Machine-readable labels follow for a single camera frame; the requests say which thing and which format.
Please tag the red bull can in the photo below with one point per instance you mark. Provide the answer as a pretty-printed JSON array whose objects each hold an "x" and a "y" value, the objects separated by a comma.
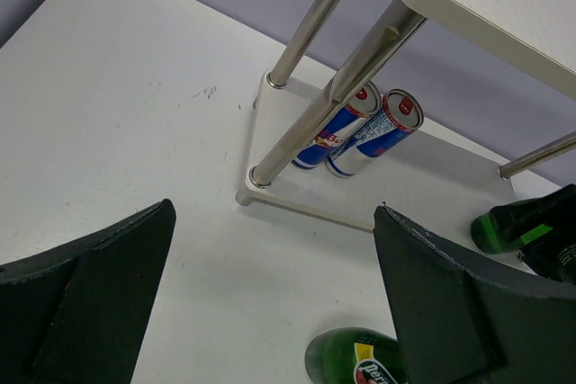
[
  {"x": 400, "y": 116},
  {"x": 360, "y": 108}
]

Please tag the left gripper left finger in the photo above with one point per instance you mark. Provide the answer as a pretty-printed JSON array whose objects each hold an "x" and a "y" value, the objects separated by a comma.
[{"x": 78, "y": 313}]

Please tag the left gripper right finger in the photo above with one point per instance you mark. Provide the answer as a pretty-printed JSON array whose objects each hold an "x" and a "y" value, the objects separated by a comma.
[{"x": 461, "y": 317}]

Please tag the left red bull can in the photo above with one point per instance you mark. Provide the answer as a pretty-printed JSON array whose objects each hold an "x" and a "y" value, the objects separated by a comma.
[{"x": 360, "y": 108}]

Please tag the beige two-tier shelf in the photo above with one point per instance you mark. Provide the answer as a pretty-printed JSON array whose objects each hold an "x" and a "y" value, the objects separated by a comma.
[{"x": 430, "y": 178}]

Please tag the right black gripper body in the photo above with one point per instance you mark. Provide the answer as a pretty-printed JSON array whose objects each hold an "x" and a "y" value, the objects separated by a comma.
[{"x": 553, "y": 255}]

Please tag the right red bull can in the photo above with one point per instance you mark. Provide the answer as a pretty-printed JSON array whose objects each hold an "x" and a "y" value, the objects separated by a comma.
[{"x": 400, "y": 116}]

